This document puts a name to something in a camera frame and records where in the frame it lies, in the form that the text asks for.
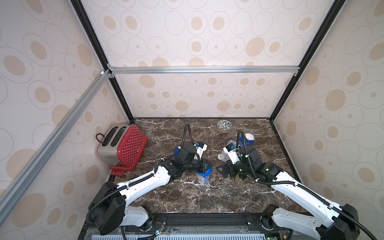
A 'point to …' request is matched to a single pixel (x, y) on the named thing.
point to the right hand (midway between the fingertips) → (227, 163)
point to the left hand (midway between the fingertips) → (217, 166)
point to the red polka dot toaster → (123, 144)
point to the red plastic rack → (119, 169)
